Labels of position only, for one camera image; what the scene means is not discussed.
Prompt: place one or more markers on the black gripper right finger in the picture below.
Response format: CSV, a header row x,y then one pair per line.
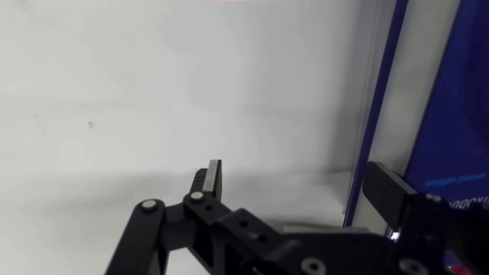
x,y
397,200

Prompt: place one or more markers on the blue book with yellow square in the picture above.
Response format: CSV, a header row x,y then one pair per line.
x,y
452,101

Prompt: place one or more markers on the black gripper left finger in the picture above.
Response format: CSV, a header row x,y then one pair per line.
x,y
210,188

